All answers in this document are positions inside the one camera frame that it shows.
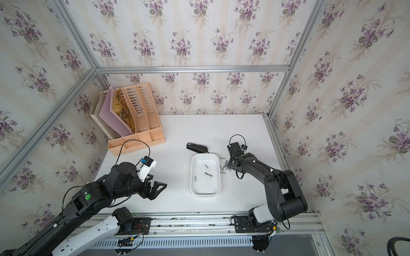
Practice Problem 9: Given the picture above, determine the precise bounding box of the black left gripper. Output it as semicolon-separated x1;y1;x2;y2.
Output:
112;173;169;201

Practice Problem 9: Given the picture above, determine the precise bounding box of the white plastic storage box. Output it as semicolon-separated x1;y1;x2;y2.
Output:
190;153;222;197

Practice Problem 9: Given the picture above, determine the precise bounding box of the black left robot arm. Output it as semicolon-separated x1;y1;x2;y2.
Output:
1;162;167;256

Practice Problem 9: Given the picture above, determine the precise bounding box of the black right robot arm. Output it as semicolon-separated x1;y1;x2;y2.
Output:
227;143;308;224

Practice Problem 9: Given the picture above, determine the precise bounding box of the black stapler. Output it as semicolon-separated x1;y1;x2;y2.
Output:
186;143;209;154

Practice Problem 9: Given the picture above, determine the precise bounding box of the peach plastic desk organizer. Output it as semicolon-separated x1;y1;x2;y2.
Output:
107;83;165;156

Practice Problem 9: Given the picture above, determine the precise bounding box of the beige file folder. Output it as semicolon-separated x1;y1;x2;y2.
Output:
89;91;113;139

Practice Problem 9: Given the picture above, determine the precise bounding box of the purple folder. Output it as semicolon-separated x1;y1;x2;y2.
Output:
98;86;132;137

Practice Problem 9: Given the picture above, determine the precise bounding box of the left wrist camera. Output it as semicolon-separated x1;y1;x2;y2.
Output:
137;156;157;182

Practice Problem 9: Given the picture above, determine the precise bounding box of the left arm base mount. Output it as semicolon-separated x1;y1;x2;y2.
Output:
115;218;152;236

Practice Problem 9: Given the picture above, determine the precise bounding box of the aluminium front rail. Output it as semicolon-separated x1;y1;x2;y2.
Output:
63;212;324;250

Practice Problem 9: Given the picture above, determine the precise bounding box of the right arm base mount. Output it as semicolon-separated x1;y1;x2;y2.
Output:
230;215;277;234

